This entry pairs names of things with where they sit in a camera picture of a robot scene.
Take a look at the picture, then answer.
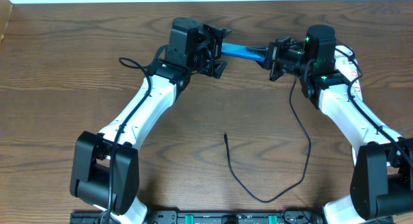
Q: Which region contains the blue Galaxy smartphone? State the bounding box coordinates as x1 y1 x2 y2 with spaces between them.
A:
221 43 265 62

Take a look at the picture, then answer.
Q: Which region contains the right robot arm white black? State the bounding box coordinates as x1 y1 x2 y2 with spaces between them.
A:
247 25 412 223

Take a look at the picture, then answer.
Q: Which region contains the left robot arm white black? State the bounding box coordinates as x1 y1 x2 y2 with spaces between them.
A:
70 17 231 223

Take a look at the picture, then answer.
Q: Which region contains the white power strip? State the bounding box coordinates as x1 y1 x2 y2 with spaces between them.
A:
334 45 359 81

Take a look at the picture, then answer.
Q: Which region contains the black charger cable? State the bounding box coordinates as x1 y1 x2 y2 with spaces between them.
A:
223 74 312 204

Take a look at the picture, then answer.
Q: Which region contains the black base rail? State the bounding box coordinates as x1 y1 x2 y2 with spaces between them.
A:
70 210 323 224

